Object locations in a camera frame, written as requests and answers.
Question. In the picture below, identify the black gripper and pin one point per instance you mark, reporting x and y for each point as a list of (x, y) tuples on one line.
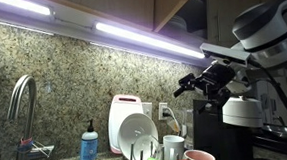
[(215, 80)]

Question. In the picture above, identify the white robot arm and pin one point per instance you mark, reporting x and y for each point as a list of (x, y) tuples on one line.
[(267, 35)]

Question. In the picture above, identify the clear water tank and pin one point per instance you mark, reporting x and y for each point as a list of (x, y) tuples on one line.
[(189, 129)]

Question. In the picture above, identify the long under-cabinet light bar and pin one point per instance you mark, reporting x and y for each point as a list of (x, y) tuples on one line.
[(147, 39)]

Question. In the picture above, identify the black and grey coffee machine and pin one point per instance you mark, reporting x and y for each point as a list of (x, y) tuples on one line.
[(213, 136)]

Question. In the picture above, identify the large white bowl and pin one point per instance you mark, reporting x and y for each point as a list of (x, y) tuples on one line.
[(136, 125)]

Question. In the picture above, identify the plain white mug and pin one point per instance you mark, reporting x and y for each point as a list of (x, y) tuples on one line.
[(173, 148)]

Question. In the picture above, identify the white cutting board pink rim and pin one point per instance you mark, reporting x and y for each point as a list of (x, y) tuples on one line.
[(123, 108)]

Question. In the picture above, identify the white mug with pink inside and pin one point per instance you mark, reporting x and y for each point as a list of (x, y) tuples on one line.
[(198, 157)]

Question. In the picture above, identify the steel frying pan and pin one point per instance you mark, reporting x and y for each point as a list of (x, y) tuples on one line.
[(283, 131)]

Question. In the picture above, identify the blue label soap bottle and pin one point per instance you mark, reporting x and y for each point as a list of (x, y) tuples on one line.
[(88, 148)]

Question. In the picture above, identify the black stove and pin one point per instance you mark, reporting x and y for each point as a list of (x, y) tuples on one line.
[(281, 148)]

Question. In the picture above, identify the curved steel faucet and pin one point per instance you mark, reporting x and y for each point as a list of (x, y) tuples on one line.
[(27, 107)]

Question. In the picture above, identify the short under-cabinet light bar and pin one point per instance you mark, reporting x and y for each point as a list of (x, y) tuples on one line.
[(25, 5)]

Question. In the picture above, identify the white wall outlet plate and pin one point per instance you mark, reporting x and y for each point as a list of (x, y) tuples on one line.
[(161, 106)]

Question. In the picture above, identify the white wall switch plate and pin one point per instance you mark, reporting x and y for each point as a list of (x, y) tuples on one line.
[(148, 110)]

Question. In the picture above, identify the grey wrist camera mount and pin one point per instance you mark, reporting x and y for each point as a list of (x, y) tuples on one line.
[(225, 53)]

